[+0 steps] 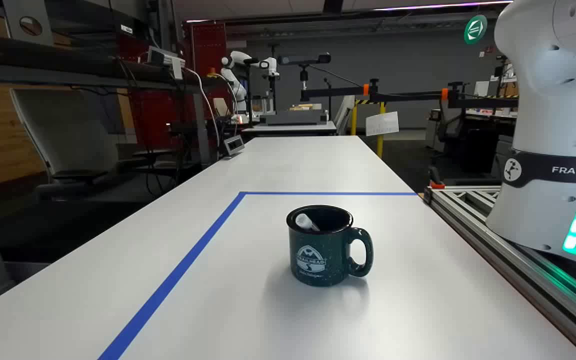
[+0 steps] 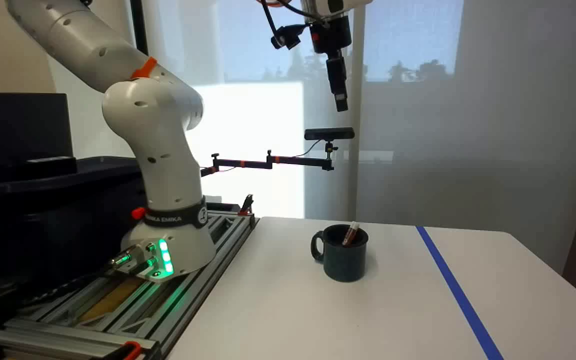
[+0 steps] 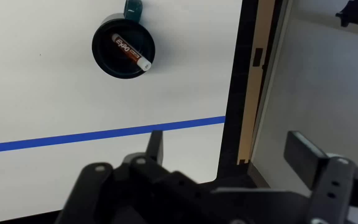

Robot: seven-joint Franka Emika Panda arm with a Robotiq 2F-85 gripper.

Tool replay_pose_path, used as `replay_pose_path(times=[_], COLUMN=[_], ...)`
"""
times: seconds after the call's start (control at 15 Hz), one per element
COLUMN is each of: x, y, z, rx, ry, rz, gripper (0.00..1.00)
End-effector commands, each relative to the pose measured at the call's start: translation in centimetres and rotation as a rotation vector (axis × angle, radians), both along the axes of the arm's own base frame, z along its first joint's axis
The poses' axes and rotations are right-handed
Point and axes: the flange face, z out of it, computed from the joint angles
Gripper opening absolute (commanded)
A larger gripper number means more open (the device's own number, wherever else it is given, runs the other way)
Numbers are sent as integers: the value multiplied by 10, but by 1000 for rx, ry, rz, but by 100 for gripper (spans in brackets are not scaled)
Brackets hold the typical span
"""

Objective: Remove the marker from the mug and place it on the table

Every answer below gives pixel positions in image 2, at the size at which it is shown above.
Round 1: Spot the red and white marker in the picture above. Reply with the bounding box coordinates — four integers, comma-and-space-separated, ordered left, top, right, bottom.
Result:
340, 224, 361, 248

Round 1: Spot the black cart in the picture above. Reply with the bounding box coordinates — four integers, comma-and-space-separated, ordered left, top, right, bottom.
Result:
0, 155, 148, 331

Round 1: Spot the white window post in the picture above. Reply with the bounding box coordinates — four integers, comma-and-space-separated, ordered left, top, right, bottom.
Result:
347, 0, 368, 221

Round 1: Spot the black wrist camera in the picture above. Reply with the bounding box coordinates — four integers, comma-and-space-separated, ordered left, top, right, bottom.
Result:
269, 21, 311, 51

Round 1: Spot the black box with blue light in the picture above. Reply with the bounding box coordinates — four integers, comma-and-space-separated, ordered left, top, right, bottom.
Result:
0, 89, 78, 179

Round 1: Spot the aluminium rail base frame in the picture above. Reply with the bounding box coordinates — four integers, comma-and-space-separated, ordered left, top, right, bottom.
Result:
0, 196, 260, 360

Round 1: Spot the black stereo camera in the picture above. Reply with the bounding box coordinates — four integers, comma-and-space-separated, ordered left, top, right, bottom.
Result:
303, 125, 357, 142

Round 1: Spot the dark green enamel mug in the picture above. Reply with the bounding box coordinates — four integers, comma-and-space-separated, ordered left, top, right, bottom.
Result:
311, 224, 371, 283

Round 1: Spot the blue tape line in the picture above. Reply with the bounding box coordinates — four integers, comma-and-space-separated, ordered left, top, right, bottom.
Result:
415, 224, 507, 360

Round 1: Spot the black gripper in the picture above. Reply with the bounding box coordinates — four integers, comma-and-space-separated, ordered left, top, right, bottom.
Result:
308, 14, 354, 114

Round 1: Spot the black window frame post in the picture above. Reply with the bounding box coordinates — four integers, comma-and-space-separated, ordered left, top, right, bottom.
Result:
128, 0, 153, 56

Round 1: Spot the black articulated camera mount arm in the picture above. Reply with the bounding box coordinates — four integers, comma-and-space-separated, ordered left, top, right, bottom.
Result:
198, 148, 339, 177

